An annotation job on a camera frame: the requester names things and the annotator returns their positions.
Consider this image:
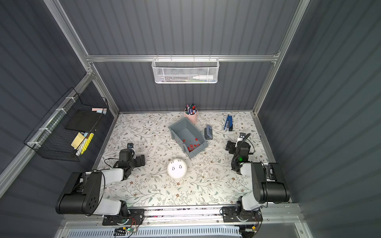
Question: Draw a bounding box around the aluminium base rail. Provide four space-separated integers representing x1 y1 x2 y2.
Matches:
59 203 305 229

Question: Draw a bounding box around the blue stapler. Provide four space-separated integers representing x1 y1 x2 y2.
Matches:
223 115 233 131

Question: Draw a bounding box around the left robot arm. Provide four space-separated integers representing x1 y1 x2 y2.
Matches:
55 147 145 217

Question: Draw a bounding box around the yellow sticky note pad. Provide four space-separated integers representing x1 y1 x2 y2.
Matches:
71 132 85 149

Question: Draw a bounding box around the grey blue small box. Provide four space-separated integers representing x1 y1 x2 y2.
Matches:
204 125 213 140

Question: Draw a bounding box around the black notebook in basket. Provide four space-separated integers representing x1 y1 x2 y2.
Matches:
64 110 104 132

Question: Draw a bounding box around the white wire mesh basket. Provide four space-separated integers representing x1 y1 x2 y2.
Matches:
151 58 220 84

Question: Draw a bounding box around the pink pen cup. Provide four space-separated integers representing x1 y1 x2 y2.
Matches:
184 104 198 125

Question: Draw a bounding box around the grey plastic parts bin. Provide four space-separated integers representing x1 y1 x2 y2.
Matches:
168 118 208 159

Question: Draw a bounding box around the black wire wall basket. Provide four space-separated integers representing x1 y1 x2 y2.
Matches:
24 89 109 162

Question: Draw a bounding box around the white dome with screws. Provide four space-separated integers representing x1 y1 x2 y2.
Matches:
167 158 188 179

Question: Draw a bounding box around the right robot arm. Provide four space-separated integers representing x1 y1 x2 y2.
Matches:
220 133 290 223

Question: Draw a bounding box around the white marker in basket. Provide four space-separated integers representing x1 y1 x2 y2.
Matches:
192 75 214 81

